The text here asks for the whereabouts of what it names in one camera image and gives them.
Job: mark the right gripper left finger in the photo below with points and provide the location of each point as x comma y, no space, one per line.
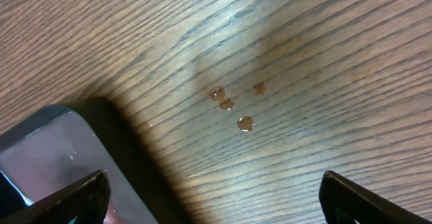
88,199

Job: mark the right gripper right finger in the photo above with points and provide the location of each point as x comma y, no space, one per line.
345,202

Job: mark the green sponge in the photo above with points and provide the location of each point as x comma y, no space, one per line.
73,220

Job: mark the black water tray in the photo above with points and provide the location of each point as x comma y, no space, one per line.
52,149

